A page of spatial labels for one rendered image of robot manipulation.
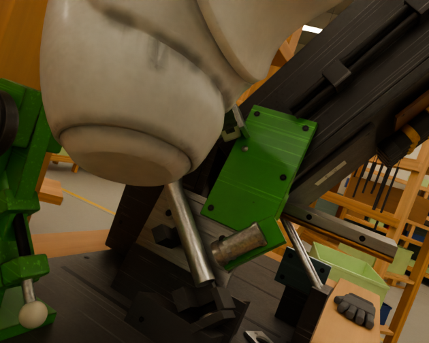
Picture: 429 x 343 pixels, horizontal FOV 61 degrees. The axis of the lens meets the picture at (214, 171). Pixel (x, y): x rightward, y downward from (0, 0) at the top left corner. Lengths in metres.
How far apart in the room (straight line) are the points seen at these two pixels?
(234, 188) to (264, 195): 0.05
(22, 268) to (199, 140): 0.30
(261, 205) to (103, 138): 0.41
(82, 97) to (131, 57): 0.03
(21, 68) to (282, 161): 0.41
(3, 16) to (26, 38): 0.04
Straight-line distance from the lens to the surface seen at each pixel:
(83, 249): 0.84
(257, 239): 0.52
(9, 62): 0.60
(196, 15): 0.18
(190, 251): 0.54
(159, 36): 0.18
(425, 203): 3.51
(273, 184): 0.57
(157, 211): 0.64
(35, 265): 0.45
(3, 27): 0.60
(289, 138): 0.59
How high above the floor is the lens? 1.17
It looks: 3 degrees down
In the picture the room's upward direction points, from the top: 20 degrees clockwise
